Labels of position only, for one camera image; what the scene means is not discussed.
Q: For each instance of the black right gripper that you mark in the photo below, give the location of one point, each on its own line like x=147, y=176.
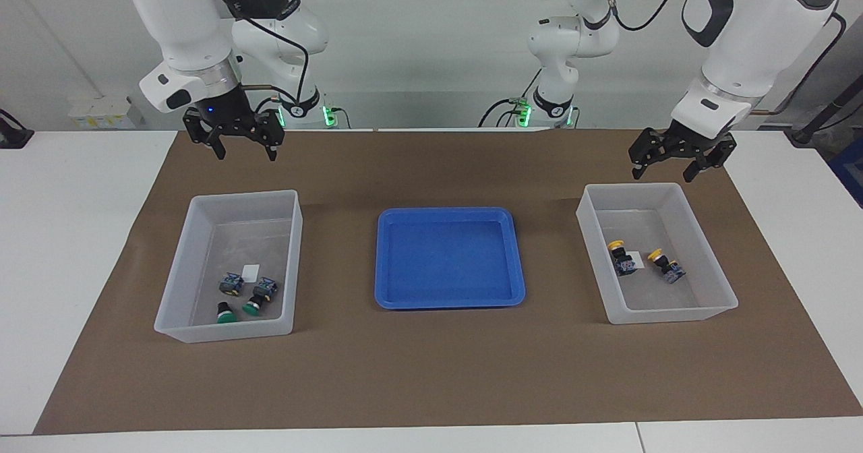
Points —
x=226, y=112

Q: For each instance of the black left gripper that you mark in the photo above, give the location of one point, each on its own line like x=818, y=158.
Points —
x=691, y=139

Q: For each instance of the yellow push button switch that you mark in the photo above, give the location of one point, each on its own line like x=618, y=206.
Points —
x=664, y=264
x=615, y=245

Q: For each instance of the green push button with block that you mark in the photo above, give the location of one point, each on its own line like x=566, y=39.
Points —
x=253, y=307

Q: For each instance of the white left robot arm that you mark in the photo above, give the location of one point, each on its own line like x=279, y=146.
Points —
x=741, y=35

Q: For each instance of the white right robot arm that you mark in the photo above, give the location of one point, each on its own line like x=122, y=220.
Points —
x=182, y=28

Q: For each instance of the small white boxes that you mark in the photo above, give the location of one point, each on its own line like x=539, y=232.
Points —
x=104, y=112

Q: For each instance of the small white sticker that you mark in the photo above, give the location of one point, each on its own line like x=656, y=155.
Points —
x=639, y=261
x=251, y=273

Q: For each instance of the black pole stand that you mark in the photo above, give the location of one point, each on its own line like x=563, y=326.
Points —
x=819, y=119

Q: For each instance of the translucent white plastic box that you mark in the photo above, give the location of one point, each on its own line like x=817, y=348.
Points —
x=222, y=328
x=681, y=301

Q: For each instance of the blue crate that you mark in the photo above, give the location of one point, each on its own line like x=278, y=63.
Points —
x=851, y=170

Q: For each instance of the grey partition panel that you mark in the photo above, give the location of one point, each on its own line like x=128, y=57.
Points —
x=836, y=62

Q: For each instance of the black clamp base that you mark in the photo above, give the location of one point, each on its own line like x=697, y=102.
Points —
x=13, y=133

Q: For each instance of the blue plastic tray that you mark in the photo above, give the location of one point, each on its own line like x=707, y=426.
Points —
x=445, y=264

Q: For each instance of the brown paper table mat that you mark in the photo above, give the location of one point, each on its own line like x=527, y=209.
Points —
x=431, y=372

